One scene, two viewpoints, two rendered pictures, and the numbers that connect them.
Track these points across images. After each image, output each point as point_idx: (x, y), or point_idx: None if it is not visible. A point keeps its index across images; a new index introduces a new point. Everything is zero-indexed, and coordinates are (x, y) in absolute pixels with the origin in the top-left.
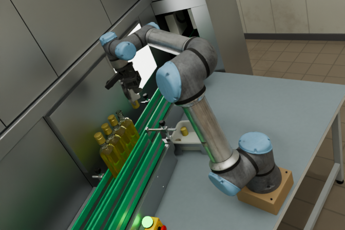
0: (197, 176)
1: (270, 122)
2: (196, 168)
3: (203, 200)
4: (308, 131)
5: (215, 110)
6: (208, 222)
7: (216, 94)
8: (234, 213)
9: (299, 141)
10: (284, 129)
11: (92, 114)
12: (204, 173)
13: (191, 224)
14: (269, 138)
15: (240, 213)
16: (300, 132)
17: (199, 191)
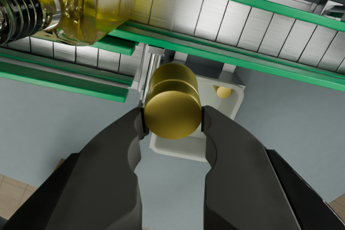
0: (103, 107)
1: (202, 199)
2: (122, 104)
3: (53, 117)
4: (171, 226)
5: (277, 134)
6: (18, 124)
7: (333, 136)
8: (40, 153)
9: (155, 217)
10: (182, 209)
11: None
12: (110, 117)
13: (7, 101)
14: (170, 195)
15: (40, 159)
16: (172, 220)
17: (72, 111)
